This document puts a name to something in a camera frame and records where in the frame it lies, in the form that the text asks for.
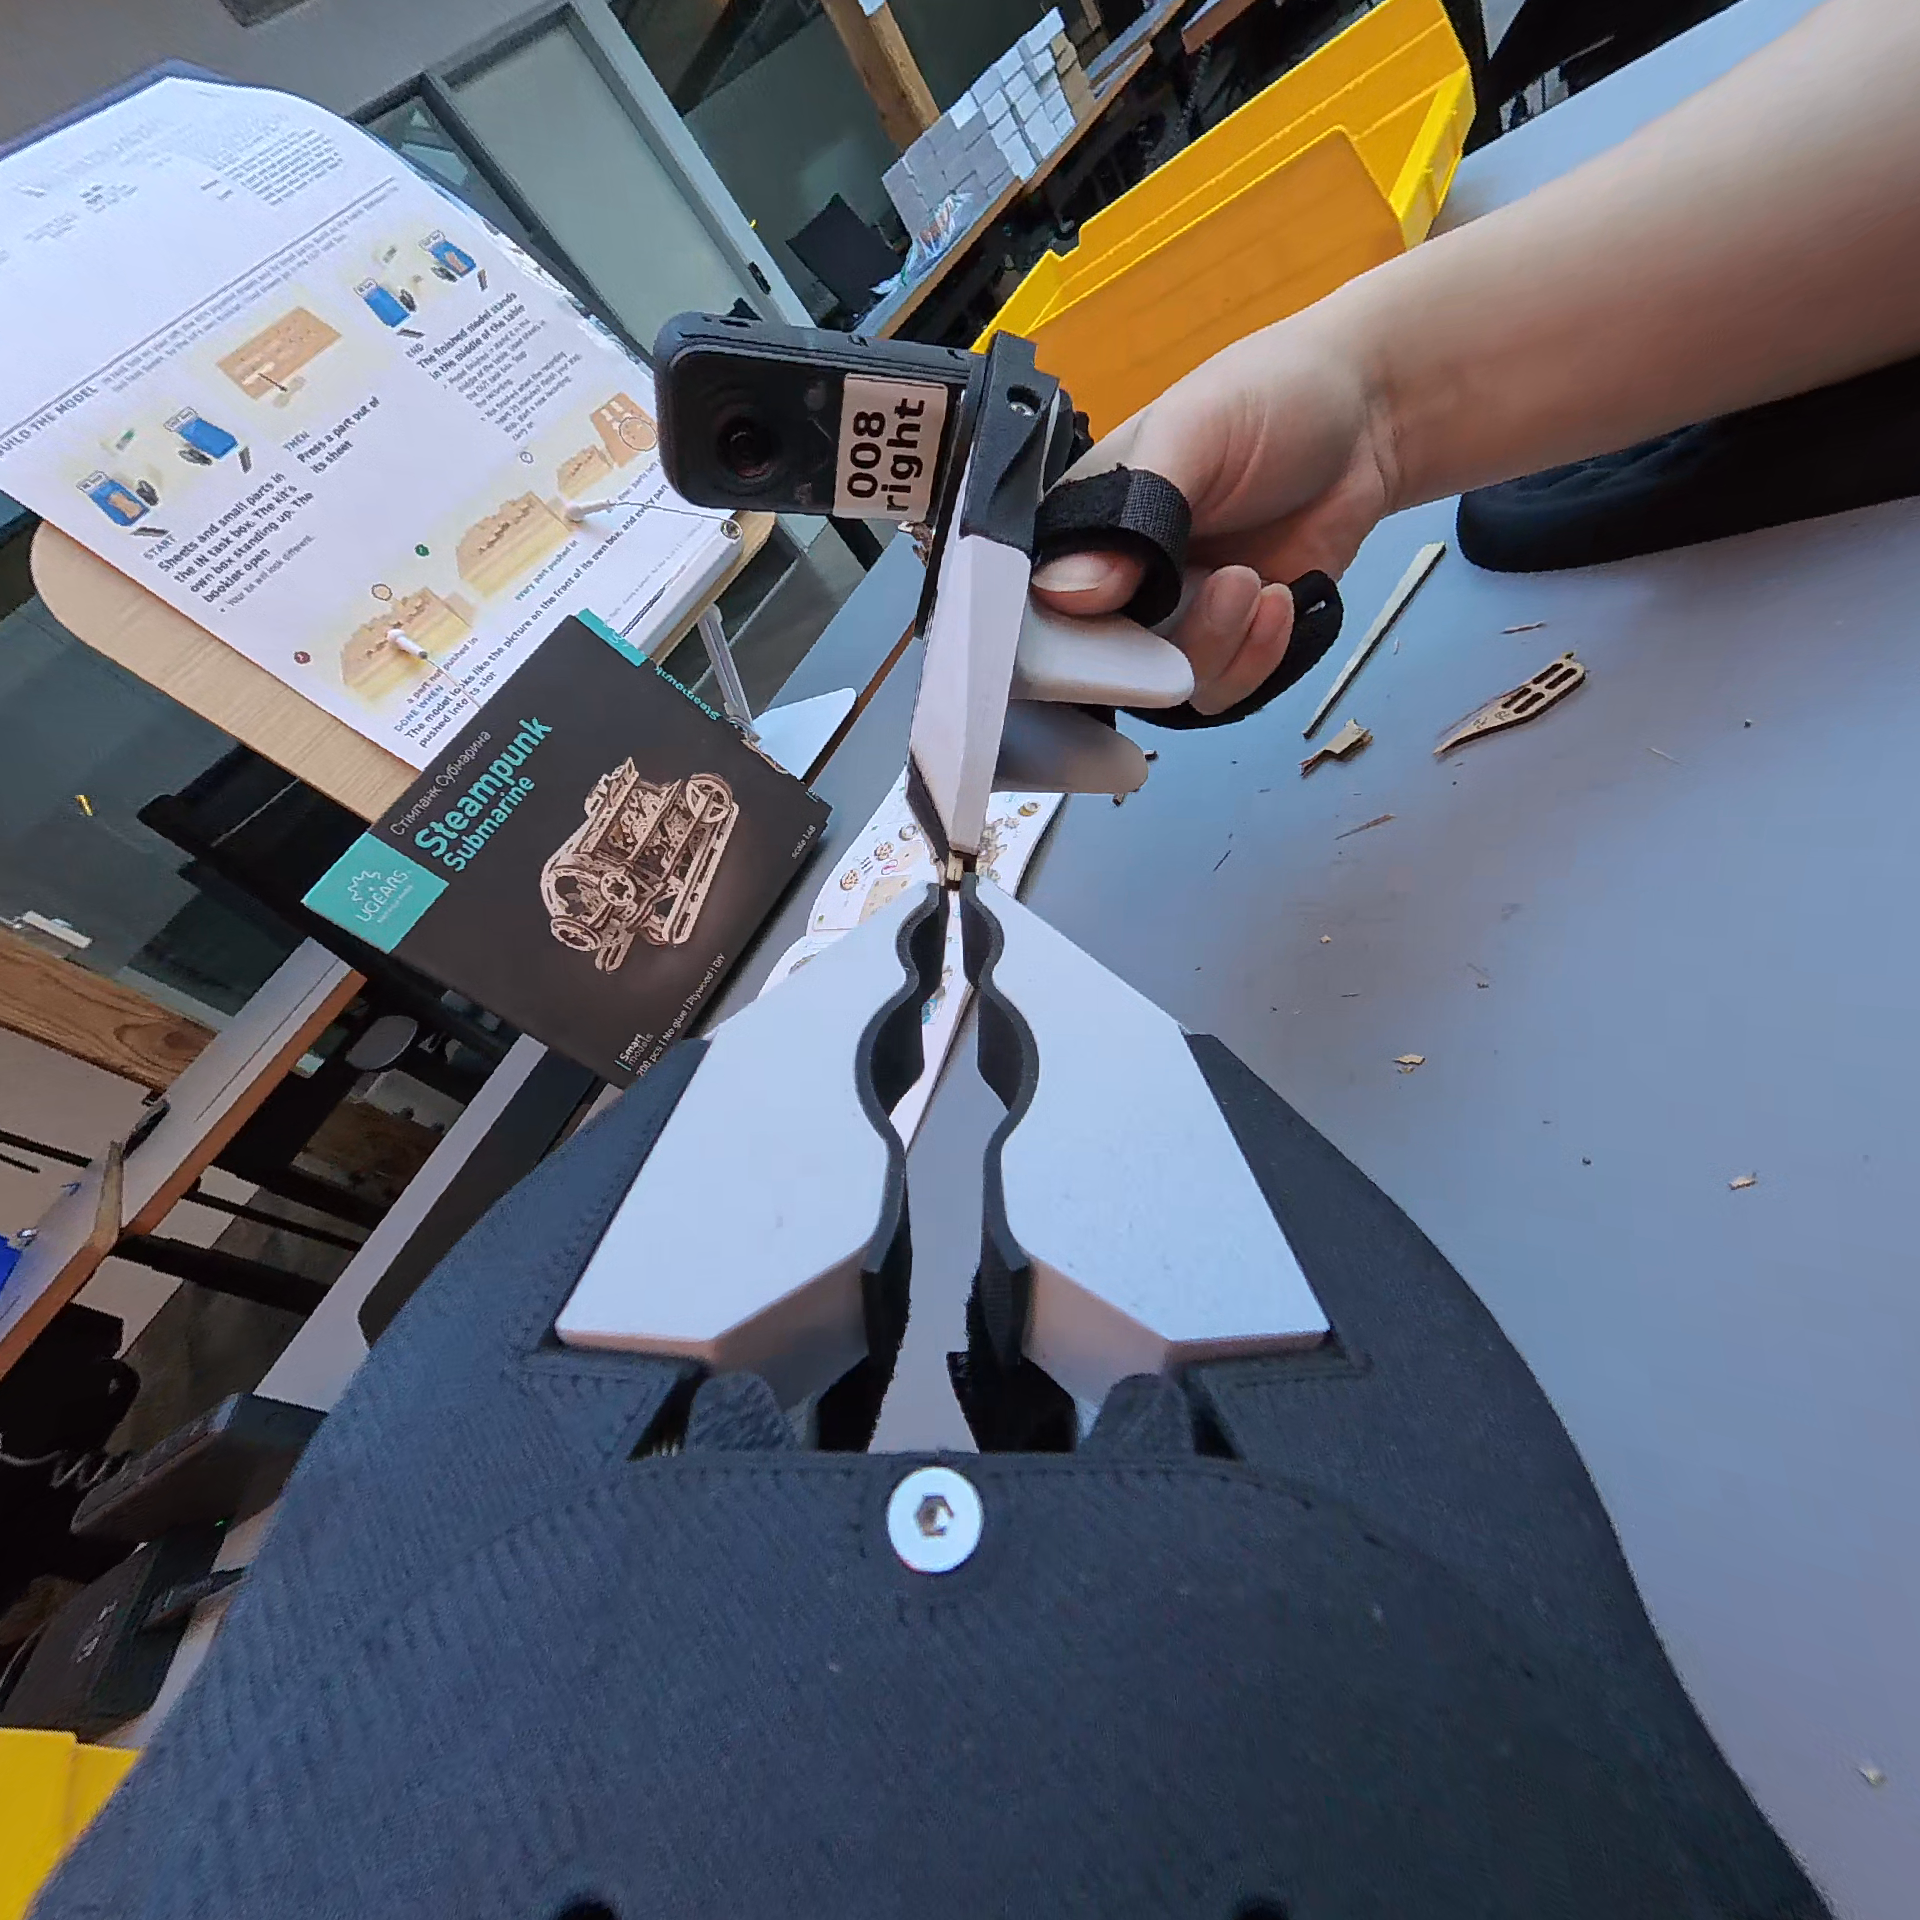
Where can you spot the slotted wooden offcut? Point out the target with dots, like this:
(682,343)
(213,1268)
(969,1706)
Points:
(1516,703)

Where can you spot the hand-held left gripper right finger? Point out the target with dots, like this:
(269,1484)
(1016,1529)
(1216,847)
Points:
(1155,1201)

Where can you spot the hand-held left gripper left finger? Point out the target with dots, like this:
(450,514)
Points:
(721,1201)

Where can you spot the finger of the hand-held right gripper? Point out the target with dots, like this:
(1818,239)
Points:
(974,675)
(921,809)

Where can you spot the long background workbench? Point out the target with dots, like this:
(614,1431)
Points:
(224,1050)

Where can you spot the black model kit box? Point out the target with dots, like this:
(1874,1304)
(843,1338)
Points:
(675,931)

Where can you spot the black power adapter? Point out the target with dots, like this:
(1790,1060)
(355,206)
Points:
(164,1464)

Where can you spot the thin wooden strip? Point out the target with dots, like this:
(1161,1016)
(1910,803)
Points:
(1372,639)

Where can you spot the tilted printed poster board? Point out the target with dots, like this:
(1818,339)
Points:
(224,375)

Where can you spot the yellow plastic bin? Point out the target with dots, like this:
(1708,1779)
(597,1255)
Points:
(1201,271)
(43,1815)

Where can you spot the printed instruction booklet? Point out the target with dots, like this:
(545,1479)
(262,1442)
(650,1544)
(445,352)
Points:
(861,892)

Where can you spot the person's right hand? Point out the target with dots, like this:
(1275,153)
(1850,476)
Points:
(1275,450)

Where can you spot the jagged wooden offcut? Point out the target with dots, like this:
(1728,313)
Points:
(1334,746)

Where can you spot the black mesh chair seat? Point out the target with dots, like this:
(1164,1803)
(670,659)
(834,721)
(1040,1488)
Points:
(1724,481)

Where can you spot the stack of small white boxes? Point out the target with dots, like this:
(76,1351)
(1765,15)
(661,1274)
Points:
(974,135)

